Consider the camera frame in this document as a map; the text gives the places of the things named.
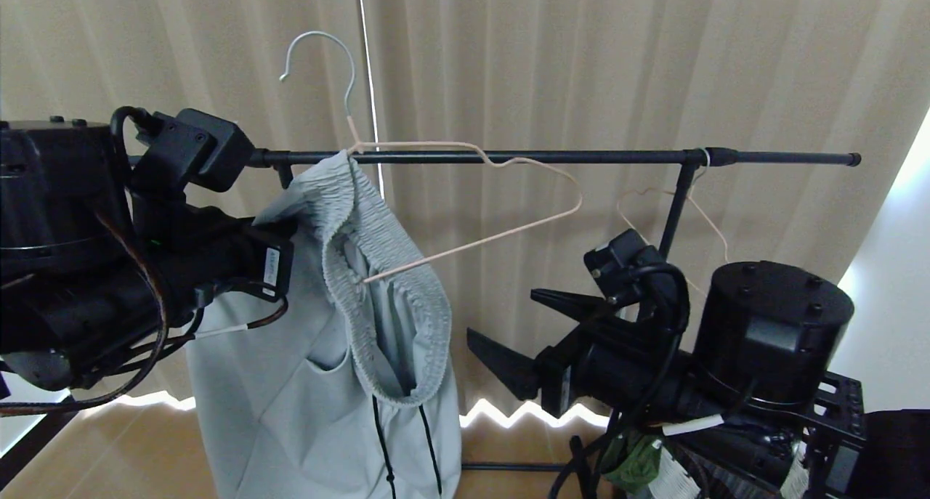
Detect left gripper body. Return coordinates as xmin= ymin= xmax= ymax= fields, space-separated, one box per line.
xmin=144 ymin=205 xmax=295 ymax=320

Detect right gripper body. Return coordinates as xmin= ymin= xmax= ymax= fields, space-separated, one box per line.
xmin=535 ymin=316 xmax=700 ymax=418

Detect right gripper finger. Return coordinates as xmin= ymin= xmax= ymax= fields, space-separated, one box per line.
xmin=466 ymin=328 xmax=543 ymax=403
xmin=530 ymin=288 xmax=612 ymax=323

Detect green garment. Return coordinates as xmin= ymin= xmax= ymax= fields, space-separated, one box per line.
xmin=599 ymin=430 xmax=666 ymax=494

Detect pink clothes hanger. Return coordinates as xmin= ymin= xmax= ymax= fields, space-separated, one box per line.
xmin=616 ymin=185 xmax=729 ymax=296
xmin=280 ymin=31 xmax=583 ymax=285

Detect pale grey shorts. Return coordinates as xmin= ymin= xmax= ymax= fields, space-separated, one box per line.
xmin=185 ymin=150 xmax=464 ymax=499

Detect white laundry basket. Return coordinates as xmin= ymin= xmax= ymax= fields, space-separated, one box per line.
xmin=639 ymin=441 xmax=811 ymax=499

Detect black clothes rack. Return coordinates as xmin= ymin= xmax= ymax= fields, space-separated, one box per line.
xmin=127 ymin=147 xmax=862 ymax=499

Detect beige curtain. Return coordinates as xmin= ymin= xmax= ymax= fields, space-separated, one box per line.
xmin=0 ymin=0 xmax=930 ymax=431

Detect black cable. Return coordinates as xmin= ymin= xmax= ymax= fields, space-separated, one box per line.
xmin=549 ymin=261 xmax=692 ymax=499

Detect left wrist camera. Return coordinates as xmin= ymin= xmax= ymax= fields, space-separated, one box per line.
xmin=109 ymin=107 xmax=255 ymax=220

